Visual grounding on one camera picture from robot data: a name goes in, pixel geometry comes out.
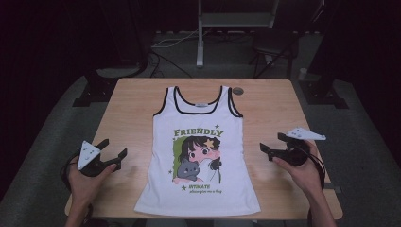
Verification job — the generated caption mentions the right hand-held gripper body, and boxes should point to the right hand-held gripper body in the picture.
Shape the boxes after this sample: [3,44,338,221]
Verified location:
[271,127,327,167]

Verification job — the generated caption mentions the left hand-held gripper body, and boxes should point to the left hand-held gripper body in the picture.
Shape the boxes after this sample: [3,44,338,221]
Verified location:
[77,140,123,178]

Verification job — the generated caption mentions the white printed tank top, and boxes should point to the white printed tank top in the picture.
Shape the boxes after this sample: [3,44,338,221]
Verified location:
[133,84,262,218]

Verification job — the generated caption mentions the person's left hand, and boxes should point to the person's left hand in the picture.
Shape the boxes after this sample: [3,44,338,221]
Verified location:
[67,155,117,206]

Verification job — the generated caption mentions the person's right hand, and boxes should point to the person's right hand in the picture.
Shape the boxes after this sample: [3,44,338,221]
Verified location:
[272,140,323,197]

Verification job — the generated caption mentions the grey tape strip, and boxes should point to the grey tape strip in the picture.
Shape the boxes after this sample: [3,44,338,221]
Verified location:
[324,183,343,194]

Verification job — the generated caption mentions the black stand base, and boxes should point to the black stand base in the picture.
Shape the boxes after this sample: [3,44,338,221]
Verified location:
[297,0,350,110]
[72,64,147,108]

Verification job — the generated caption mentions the black chair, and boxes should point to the black chair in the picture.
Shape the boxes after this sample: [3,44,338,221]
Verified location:
[249,29,301,79]

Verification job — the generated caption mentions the white metal stand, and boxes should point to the white metal stand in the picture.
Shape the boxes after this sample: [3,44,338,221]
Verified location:
[196,0,280,69]

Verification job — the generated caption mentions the black floor cable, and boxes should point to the black floor cable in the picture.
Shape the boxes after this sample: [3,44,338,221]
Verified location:
[148,50,193,79]

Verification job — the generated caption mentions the white floor cable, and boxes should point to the white floor cable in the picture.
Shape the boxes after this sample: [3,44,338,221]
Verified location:
[150,27,202,49]

